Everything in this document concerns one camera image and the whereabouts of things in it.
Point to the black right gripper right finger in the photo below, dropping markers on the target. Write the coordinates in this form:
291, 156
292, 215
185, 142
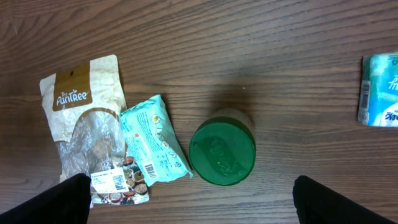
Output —
316, 203

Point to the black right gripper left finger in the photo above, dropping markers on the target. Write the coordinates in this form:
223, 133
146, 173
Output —
67, 202

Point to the brown snack pouch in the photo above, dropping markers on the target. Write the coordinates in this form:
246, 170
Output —
83, 106

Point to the green tissue canister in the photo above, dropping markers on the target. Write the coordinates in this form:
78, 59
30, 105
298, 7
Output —
223, 149

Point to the teal snack packet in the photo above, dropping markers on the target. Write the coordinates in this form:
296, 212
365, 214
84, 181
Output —
151, 140

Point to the teal tissue pack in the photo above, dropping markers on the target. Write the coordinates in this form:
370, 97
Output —
378, 91

